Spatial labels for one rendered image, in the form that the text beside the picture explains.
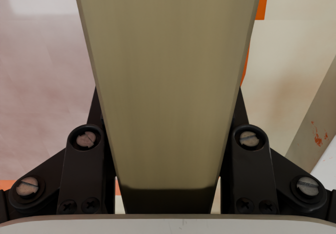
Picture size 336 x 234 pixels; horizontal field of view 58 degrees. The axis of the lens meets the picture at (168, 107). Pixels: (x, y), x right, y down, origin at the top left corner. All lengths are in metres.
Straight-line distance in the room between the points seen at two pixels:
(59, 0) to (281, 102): 0.15
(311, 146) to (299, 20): 0.09
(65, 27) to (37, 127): 0.10
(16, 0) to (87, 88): 0.07
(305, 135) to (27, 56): 0.19
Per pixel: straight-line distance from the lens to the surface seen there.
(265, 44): 0.19
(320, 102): 0.22
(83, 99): 0.22
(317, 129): 0.23
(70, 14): 0.18
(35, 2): 0.18
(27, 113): 0.24
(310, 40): 0.19
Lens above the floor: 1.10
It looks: 43 degrees down
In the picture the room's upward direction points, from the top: 180 degrees clockwise
